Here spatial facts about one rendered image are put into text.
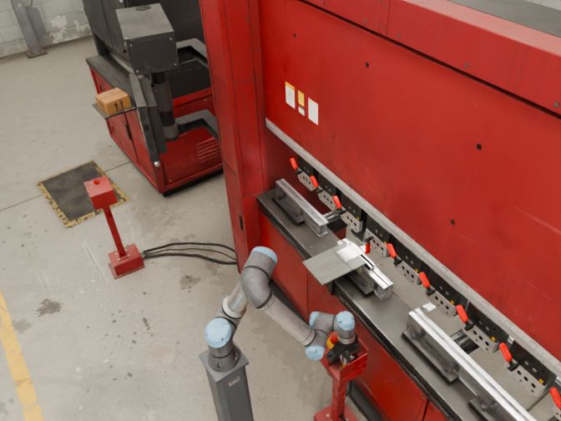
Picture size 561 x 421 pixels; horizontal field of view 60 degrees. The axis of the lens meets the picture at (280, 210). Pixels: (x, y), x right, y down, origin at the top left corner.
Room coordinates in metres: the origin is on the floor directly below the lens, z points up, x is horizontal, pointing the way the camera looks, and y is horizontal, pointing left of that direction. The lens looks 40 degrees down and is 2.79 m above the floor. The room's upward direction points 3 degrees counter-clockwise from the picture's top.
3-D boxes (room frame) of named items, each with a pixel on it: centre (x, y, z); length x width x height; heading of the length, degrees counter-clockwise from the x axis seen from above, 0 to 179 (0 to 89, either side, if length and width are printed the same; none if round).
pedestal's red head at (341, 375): (1.37, -0.25, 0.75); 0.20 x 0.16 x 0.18; 28
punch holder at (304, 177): (2.17, -0.18, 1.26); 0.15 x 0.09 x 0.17; 28
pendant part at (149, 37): (2.66, 0.67, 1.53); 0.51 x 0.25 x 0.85; 17
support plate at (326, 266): (1.73, -0.25, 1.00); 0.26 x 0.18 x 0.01; 118
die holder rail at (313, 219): (2.28, -0.12, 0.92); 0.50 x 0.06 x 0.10; 28
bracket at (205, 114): (2.81, 0.47, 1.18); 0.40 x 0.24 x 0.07; 28
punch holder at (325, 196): (1.99, -0.27, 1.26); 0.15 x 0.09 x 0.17; 28
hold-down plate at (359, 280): (1.73, -0.35, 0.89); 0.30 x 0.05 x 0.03; 28
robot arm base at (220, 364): (1.36, 0.31, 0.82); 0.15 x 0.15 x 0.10
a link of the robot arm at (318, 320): (1.32, -0.15, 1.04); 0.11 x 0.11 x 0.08; 72
